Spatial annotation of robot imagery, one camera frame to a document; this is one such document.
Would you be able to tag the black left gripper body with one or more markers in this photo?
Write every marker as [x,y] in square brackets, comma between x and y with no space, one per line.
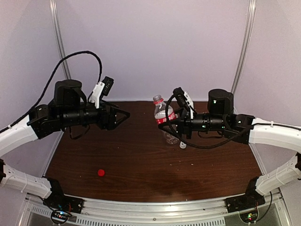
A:
[103,122]

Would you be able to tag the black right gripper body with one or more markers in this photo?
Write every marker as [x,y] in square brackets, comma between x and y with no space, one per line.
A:
[186,128]

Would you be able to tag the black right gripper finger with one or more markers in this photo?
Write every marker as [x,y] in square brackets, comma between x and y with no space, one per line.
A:
[169,128]
[180,113]

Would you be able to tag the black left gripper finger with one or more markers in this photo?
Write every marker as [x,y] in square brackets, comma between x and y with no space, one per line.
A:
[113,106]
[120,117]

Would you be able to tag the white bottle cap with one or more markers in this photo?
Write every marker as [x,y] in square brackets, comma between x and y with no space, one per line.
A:
[182,145]

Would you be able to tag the small cola bottle red cap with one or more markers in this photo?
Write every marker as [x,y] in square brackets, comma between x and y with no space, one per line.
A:
[160,117]

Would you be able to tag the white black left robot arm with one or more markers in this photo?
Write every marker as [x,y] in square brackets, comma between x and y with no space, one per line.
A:
[69,107]

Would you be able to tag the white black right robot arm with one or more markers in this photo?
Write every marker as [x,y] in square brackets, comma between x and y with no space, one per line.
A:
[240,128]

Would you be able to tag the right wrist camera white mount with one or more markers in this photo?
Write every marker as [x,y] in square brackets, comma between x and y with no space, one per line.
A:
[184,100]

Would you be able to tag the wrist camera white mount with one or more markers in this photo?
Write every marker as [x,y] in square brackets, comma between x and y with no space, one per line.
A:
[100,90]
[184,100]

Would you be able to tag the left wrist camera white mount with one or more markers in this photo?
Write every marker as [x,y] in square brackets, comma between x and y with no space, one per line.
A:
[100,90]

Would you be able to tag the aluminium front frame rail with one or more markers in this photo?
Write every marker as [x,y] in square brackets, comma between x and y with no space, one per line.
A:
[209,212]

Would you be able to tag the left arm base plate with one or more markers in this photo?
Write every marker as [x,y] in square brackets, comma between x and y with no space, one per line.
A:
[64,211]

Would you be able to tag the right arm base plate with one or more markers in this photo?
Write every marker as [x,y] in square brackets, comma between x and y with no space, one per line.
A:
[246,206]

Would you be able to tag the aluminium left corner post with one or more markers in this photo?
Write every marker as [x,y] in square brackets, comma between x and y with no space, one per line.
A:
[58,37]

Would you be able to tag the aluminium corner post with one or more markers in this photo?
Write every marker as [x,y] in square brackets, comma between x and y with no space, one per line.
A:
[58,37]
[250,18]

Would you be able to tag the aluminium right corner post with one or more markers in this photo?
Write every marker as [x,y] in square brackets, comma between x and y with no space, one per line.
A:
[250,18]

